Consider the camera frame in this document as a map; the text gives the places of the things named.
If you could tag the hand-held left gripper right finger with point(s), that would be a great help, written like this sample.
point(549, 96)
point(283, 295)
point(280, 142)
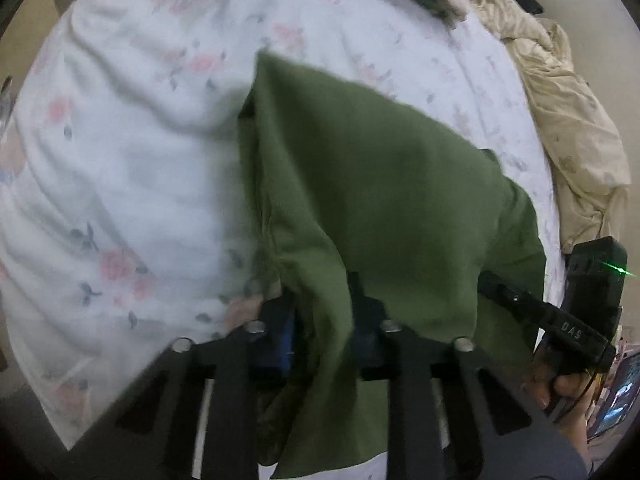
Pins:
point(362, 340)

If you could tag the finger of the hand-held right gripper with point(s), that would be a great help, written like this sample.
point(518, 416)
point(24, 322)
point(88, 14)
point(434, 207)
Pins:
point(540, 312)

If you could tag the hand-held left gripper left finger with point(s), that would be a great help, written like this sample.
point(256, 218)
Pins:
point(285, 337)

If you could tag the green pants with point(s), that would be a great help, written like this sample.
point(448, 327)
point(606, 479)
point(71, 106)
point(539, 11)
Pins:
point(380, 175)

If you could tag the person's right forearm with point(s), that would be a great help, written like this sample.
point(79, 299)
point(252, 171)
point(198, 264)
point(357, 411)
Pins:
point(582, 440)

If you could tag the person's right hand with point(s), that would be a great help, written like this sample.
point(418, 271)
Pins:
point(555, 385)

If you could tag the lit screen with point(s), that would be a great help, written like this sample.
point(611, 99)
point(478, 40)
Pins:
point(620, 395)

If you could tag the crumpled cream quilt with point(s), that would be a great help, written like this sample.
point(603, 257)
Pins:
point(565, 120)

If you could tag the white floral bed sheet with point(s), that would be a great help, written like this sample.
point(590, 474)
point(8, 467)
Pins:
point(140, 160)

